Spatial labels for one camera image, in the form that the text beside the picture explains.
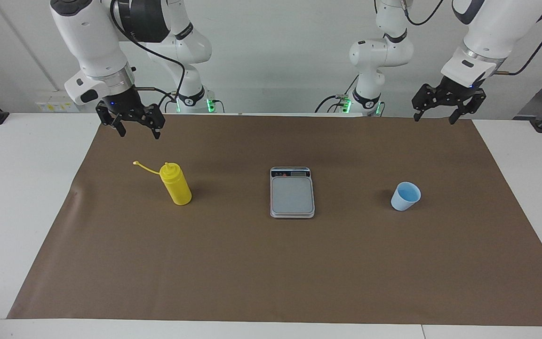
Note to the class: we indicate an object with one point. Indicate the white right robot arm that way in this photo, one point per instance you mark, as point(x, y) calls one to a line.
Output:
point(97, 42)

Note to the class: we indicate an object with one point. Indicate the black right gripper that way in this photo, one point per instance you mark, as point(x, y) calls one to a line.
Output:
point(123, 103)

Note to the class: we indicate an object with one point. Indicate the silver digital kitchen scale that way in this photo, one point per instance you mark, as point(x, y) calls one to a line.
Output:
point(292, 195)

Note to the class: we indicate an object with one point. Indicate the brown paper table mat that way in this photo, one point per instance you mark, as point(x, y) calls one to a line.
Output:
point(271, 268)

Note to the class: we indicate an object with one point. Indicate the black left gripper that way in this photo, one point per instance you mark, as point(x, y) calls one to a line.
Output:
point(454, 92)

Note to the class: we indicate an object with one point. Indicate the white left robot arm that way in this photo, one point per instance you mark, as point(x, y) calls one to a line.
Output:
point(492, 33)

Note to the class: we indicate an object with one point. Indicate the light blue plastic cup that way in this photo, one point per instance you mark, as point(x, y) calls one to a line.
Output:
point(405, 197)

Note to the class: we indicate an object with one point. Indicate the yellow squeeze bottle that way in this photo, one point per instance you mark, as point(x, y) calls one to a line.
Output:
point(177, 186)

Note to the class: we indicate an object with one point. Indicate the white wall socket strip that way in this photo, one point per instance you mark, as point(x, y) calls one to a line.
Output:
point(54, 104)

